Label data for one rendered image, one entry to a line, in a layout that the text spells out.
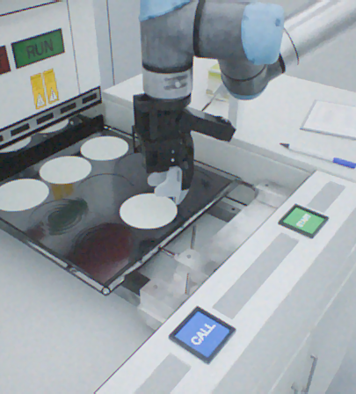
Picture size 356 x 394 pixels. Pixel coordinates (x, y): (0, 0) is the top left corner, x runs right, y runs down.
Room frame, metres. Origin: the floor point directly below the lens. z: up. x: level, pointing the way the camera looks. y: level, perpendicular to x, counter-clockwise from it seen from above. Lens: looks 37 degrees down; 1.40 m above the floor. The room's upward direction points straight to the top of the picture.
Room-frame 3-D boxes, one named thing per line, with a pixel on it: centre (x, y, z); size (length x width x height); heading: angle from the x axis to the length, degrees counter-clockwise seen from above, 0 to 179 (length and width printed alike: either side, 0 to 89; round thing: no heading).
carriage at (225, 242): (0.57, -0.09, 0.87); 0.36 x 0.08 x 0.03; 142
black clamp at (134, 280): (0.48, 0.06, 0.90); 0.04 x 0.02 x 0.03; 52
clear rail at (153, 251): (0.61, -0.01, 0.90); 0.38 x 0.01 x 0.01; 142
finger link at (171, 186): (0.65, 0.01, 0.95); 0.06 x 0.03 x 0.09; 111
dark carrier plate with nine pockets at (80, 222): (0.72, 0.14, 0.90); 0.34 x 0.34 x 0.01; 52
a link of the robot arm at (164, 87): (0.67, 0.01, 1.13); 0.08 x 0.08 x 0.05
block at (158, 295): (0.45, 0.01, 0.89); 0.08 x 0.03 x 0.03; 52
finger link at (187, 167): (0.65, -0.01, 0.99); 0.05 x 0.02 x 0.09; 21
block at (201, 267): (0.51, -0.04, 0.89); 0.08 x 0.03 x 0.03; 52
